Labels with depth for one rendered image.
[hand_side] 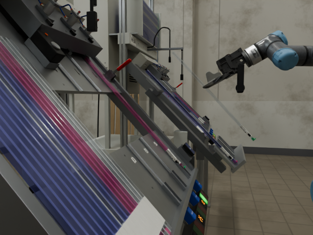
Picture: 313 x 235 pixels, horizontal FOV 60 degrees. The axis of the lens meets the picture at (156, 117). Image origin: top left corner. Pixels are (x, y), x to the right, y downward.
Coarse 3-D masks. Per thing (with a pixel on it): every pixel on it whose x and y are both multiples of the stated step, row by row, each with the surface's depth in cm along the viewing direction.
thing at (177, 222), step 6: (192, 174) 86; (192, 180) 79; (192, 186) 76; (186, 192) 70; (186, 198) 65; (180, 204) 63; (186, 204) 63; (180, 210) 59; (174, 216) 58; (180, 216) 55; (174, 222) 54; (180, 222) 53; (174, 228) 50; (180, 228) 52; (174, 234) 48
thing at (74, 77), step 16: (0, 16) 64; (0, 32) 58; (16, 32) 64; (64, 64) 73; (80, 64) 84; (96, 64) 98; (48, 80) 59; (64, 80) 66; (80, 80) 74; (96, 80) 85
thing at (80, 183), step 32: (0, 64) 46; (32, 64) 56; (0, 96) 40; (32, 96) 47; (0, 128) 35; (32, 128) 40; (64, 128) 48; (32, 160) 36; (64, 160) 41; (96, 160) 48; (64, 192) 36; (96, 192) 41; (128, 192) 49; (64, 224) 33; (96, 224) 36; (128, 224) 42; (160, 224) 49
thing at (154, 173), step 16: (128, 144) 68; (144, 144) 76; (128, 160) 61; (144, 160) 68; (160, 160) 77; (128, 176) 56; (144, 176) 62; (160, 176) 69; (176, 176) 77; (144, 192) 56; (160, 192) 62; (176, 192) 69; (160, 208) 56; (176, 208) 62
